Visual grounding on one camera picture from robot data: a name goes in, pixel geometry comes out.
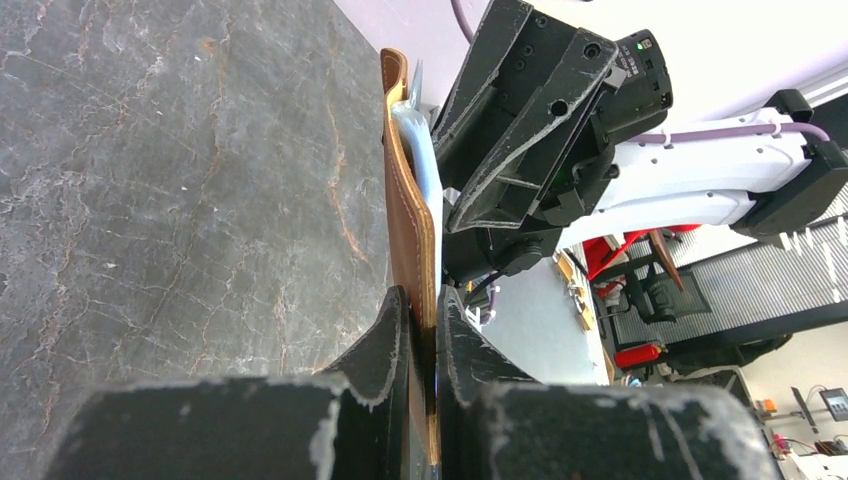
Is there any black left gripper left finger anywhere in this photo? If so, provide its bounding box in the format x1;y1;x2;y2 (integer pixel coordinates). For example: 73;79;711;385
46;286;410;479

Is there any brown leather card holder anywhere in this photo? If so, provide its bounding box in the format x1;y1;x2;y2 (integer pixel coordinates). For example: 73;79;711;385
380;48;441;468

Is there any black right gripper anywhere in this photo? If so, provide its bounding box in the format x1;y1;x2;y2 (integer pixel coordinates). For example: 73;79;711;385
434;1;673;282

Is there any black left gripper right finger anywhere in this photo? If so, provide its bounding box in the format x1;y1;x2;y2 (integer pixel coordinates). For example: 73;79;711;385
436;287;780;479

